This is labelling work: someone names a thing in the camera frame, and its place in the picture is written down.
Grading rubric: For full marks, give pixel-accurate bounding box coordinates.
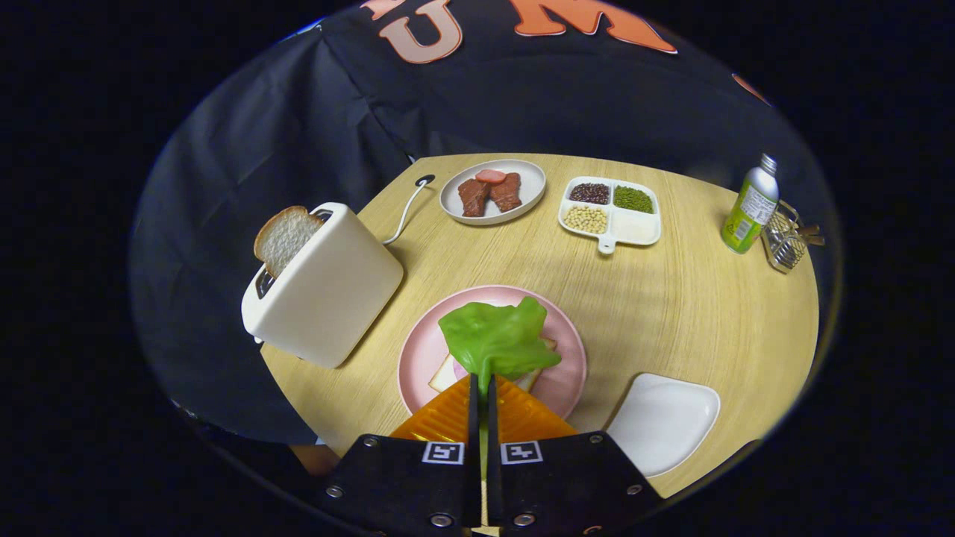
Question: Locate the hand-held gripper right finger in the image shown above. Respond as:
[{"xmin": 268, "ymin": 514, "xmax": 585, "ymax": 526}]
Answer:
[{"xmin": 486, "ymin": 375, "xmax": 665, "ymax": 537}]

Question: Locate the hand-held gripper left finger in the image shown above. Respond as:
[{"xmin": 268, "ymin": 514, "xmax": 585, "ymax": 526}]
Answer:
[{"xmin": 321, "ymin": 375, "xmax": 482, "ymax": 537}]

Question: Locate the green lettuce leaf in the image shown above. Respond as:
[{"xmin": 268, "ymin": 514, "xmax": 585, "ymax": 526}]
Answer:
[{"xmin": 438, "ymin": 296, "xmax": 562, "ymax": 478}]

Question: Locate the toasted bread slice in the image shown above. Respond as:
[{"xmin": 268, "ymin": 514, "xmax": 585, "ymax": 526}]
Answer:
[{"xmin": 254, "ymin": 206, "xmax": 327, "ymax": 279}]

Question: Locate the white square bread slice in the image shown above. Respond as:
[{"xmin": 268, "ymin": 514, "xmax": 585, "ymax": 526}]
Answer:
[{"xmin": 428, "ymin": 337, "xmax": 559, "ymax": 395}]

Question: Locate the pink round plate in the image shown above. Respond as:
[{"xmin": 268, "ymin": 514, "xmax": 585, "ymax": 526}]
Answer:
[{"xmin": 398, "ymin": 285, "xmax": 588, "ymax": 420}]

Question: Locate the white square plate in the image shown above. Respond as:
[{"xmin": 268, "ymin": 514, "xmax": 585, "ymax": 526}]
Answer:
[{"xmin": 606, "ymin": 373, "xmax": 721, "ymax": 478}]

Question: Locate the white toaster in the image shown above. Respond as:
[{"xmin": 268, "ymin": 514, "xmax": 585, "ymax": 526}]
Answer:
[{"xmin": 241, "ymin": 202, "xmax": 404, "ymax": 369}]

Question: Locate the white divided dish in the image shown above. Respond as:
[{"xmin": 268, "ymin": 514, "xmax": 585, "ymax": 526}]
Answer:
[{"xmin": 558, "ymin": 176, "xmax": 663, "ymax": 255}]

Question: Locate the soybean pile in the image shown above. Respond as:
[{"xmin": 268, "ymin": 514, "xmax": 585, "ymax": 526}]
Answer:
[{"xmin": 563, "ymin": 205, "xmax": 608, "ymax": 235}]

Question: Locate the brown meat piece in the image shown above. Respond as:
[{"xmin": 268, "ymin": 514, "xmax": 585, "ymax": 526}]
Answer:
[
  {"xmin": 489, "ymin": 172, "xmax": 522, "ymax": 213},
  {"xmin": 457, "ymin": 178, "xmax": 491, "ymax": 218}
]

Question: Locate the grey round plate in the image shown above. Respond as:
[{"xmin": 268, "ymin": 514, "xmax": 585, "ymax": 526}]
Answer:
[{"xmin": 439, "ymin": 159, "xmax": 547, "ymax": 226}]

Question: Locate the green bean pile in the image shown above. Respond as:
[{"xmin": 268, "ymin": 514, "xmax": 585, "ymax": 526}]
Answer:
[{"xmin": 613, "ymin": 186, "xmax": 654, "ymax": 214}]

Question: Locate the green bottle silver cap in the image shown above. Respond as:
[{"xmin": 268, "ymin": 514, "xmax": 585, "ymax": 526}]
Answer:
[{"xmin": 721, "ymin": 154, "xmax": 780, "ymax": 255}]

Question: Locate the black backdrop cloth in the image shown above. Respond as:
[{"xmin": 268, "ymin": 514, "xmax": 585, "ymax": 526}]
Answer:
[{"xmin": 128, "ymin": 0, "xmax": 821, "ymax": 448}]

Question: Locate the white toaster cable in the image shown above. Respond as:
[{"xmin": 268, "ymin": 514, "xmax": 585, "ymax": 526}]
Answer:
[{"xmin": 383, "ymin": 181, "xmax": 430, "ymax": 245}]

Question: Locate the metal wire basket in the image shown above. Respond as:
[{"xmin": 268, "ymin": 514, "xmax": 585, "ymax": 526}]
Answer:
[{"xmin": 761, "ymin": 200, "xmax": 826, "ymax": 274}]

